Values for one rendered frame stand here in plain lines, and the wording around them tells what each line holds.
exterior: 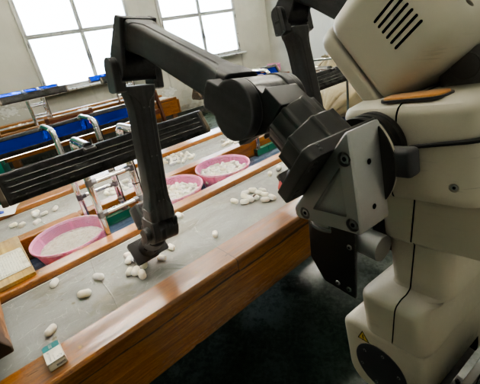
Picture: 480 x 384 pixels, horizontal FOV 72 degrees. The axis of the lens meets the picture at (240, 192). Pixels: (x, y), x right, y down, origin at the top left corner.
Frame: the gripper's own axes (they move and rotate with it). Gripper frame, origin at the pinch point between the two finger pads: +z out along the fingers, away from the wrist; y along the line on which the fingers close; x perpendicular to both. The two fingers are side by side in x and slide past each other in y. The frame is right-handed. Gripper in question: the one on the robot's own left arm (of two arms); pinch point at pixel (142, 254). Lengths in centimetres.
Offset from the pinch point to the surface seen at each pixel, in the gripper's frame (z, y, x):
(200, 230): -0.2, -20.6, 2.5
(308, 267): 61, -96, 47
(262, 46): 332, -522, -311
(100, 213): 10.6, 2.4, -20.5
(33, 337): -3.1, 33.6, 5.4
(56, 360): -19.1, 31.0, 13.2
